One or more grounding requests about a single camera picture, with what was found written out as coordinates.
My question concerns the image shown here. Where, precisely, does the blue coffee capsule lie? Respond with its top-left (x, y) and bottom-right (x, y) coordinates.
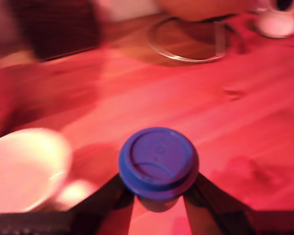
top-left (118, 126), bottom-right (200, 213)

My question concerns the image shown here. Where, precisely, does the clear coffee bean jar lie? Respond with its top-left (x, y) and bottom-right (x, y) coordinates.
top-left (12, 0), bottom-right (101, 61)

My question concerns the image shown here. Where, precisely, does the floral print white mug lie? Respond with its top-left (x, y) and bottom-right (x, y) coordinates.
top-left (0, 128), bottom-right (98, 213)

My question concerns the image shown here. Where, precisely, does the small white round camera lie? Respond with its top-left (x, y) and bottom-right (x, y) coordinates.
top-left (253, 0), bottom-right (294, 39)

